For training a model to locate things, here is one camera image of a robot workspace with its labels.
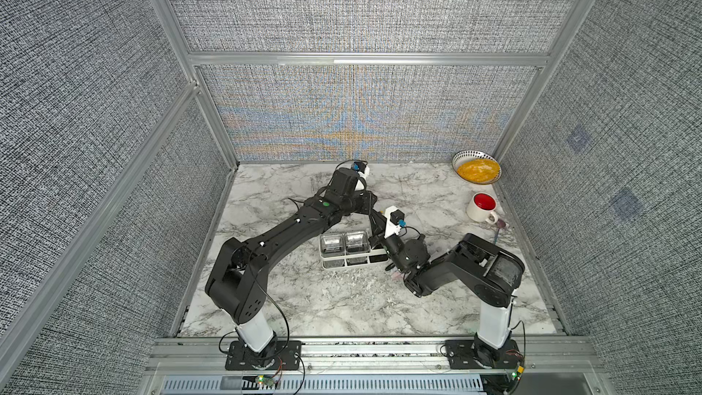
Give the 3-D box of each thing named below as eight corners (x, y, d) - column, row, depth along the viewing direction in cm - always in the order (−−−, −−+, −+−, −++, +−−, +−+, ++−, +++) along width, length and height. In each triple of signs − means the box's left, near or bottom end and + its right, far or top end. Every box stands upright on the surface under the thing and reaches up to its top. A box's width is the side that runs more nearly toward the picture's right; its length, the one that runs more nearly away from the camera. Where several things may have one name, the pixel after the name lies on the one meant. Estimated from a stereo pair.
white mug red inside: (466, 222, 102) (473, 211, 97) (466, 201, 108) (472, 190, 103) (490, 226, 101) (498, 215, 95) (488, 205, 107) (495, 194, 101)
